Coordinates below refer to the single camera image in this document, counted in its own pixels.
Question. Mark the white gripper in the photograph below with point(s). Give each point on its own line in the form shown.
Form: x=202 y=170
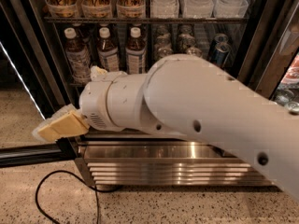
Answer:
x=93 y=103

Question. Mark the middle brown drink bottle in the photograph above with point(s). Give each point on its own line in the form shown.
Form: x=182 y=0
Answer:
x=96 y=8

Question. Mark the left tea bottle white cap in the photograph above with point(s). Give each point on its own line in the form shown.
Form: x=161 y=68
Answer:
x=78 y=55

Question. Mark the right brown drink bottle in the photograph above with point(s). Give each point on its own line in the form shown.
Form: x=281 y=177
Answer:
x=131 y=9

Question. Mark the front blue silver can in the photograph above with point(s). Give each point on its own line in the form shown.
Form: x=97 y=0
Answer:
x=219 y=54

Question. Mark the right clear water bottle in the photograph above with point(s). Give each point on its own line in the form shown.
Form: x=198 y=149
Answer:
x=230 y=8

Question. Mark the middle clear water bottle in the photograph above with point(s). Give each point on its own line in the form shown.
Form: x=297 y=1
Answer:
x=196 y=9

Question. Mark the left clear water bottle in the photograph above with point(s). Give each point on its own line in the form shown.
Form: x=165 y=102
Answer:
x=164 y=9

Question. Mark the rear blue silver can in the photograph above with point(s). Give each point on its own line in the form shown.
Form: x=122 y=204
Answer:
x=218 y=38

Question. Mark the stainless steel fridge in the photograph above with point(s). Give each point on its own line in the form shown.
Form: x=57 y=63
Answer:
x=263 y=45

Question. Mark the open glass fridge door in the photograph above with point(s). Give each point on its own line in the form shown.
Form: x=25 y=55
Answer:
x=37 y=66

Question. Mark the middle tea bottle white cap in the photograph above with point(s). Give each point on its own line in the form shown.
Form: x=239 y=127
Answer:
x=108 y=51

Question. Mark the blue silver can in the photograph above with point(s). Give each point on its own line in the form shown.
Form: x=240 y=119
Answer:
x=219 y=54
x=218 y=38

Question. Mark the right tea bottle white cap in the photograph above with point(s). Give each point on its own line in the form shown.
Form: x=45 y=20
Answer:
x=136 y=52

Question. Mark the clear water bottle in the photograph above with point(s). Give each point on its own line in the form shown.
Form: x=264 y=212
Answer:
x=230 y=8
x=164 y=9
x=196 y=9

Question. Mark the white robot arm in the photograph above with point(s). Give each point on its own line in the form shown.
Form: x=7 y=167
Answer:
x=186 y=97

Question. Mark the tea bottle white cap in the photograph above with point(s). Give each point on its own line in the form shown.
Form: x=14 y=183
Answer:
x=136 y=52
x=108 y=51
x=78 y=55

